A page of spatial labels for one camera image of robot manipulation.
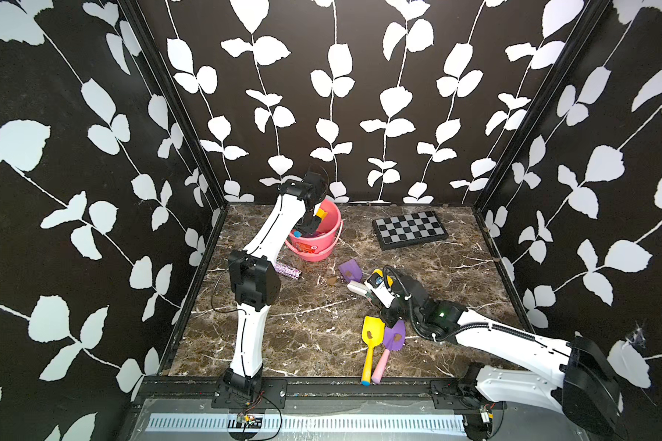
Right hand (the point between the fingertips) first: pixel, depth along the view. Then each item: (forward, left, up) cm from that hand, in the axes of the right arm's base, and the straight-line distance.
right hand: (372, 295), depth 80 cm
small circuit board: (-30, +33, -11) cm, 47 cm away
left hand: (+23, +22, +7) cm, 33 cm away
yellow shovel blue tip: (-7, -1, -11) cm, 13 cm away
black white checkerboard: (+35, -18, -10) cm, 40 cm away
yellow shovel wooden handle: (-3, -3, +15) cm, 15 cm away
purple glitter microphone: (+13, +28, -8) cm, 32 cm away
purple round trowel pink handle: (-9, -7, -12) cm, 16 cm away
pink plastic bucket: (+18, +17, 0) cm, 25 cm away
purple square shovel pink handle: (+15, +6, -11) cm, 19 cm away
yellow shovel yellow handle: (+32, +17, +1) cm, 37 cm away
